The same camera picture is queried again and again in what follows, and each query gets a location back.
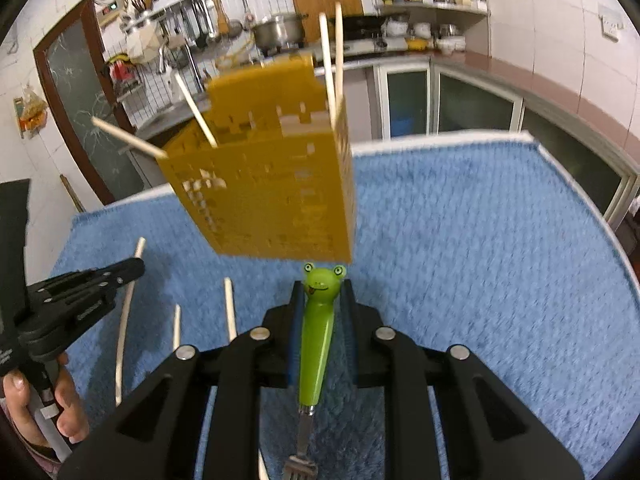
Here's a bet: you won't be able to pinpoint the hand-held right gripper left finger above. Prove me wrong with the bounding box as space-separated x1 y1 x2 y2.
57 280 306 480

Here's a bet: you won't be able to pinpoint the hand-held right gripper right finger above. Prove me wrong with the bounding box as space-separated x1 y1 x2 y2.
340 279 586 480

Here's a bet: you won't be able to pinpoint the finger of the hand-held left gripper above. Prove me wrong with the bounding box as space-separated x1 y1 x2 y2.
25 257 146 343

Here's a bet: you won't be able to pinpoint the green frog-handled fork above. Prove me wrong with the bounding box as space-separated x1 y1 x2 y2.
285 261 347 480

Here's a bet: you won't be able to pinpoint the yellow utensil holder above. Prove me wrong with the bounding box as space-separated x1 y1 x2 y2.
156 52 357 263

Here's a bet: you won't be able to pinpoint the person's left hand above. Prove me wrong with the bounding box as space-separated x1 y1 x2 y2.
2 352 92 457

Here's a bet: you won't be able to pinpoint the wooden stick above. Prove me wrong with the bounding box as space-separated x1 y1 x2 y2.
60 175 86 213

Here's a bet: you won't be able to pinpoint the hanging plastic bag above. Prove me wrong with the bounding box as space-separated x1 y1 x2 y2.
14 85 48 140

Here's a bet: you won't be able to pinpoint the blue knitted blanket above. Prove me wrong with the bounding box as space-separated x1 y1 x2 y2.
50 130 640 480

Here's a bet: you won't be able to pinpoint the brown door frosted glass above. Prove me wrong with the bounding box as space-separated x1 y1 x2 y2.
32 0 146 206

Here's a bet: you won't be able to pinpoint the steel kitchen sink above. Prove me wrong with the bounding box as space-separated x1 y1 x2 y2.
135 100 211 137

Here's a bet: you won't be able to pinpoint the steel faucet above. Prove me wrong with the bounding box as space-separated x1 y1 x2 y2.
159 42 201 91

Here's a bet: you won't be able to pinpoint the white hanging cloth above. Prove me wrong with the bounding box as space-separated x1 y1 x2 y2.
127 25 163 63

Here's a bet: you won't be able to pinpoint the white controller box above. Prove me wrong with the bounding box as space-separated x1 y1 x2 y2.
97 0 131 26

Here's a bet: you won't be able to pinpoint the kitchen cabinets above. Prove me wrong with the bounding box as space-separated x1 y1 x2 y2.
345 55 640 231

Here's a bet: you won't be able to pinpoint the wooden spatula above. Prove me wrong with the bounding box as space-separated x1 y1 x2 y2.
212 0 231 36

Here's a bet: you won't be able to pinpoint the steel gas stove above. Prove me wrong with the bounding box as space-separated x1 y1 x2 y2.
310 27 391 58

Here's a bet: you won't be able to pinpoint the steel cooking pot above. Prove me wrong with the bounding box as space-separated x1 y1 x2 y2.
250 12 308 53

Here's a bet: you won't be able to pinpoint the brown kitchen countertop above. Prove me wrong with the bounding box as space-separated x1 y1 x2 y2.
430 50 640 171

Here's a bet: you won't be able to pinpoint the stack of white bowls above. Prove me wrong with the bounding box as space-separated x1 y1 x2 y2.
392 12 468 56

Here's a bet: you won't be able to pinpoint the black wok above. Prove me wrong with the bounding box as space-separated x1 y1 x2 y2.
342 12 396 31

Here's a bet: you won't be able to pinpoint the steel corner shelf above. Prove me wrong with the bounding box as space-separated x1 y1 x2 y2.
367 0 491 56

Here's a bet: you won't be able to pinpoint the steel wall utensil rack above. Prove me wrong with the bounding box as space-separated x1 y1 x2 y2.
120 0 221 31

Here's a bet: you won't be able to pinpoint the white wall socket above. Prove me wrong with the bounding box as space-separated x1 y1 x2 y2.
597 4 625 42

